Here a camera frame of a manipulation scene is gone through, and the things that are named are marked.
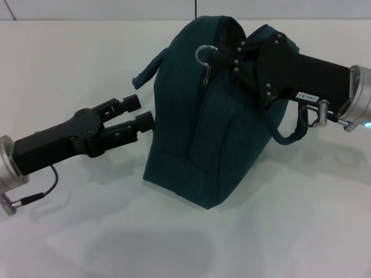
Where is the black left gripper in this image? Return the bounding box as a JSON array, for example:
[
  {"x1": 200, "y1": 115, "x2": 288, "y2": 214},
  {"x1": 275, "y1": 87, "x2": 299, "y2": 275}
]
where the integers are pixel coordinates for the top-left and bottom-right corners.
[{"x1": 13, "y1": 94, "x2": 156, "y2": 176}]

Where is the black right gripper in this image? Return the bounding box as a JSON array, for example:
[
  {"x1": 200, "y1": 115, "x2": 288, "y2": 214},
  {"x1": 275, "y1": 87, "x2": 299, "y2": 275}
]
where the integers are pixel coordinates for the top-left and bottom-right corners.
[{"x1": 214, "y1": 33, "x2": 352, "y2": 112}]

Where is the dark teal lunch bag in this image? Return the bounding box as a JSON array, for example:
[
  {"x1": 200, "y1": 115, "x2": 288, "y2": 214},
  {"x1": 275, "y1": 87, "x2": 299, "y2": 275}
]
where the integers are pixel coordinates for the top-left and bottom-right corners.
[{"x1": 132, "y1": 14, "x2": 308, "y2": 210}]

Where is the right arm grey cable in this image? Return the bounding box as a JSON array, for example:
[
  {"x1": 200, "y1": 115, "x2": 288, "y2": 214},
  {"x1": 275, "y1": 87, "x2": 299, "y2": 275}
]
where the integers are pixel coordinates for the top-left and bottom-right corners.
[{"x1": 300, "y1": 100, "x2": 355, "y2": 131}]

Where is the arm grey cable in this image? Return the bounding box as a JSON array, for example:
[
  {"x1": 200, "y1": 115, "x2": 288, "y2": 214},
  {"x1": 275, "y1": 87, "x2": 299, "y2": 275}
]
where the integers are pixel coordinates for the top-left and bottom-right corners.
[
  {"x1": 0, "y1": 164, "x2": 59, "y2": 217},
  {"x1": 300, "y1": 100, "x2": 355, "y2": 131}
]

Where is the left arm grey cable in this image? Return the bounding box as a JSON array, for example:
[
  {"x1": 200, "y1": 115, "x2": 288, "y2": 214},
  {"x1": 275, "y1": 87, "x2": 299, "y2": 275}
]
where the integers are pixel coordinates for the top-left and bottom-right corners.
[{"x1": 0, "y1": 164, "x2": 59, "y2": 217}]

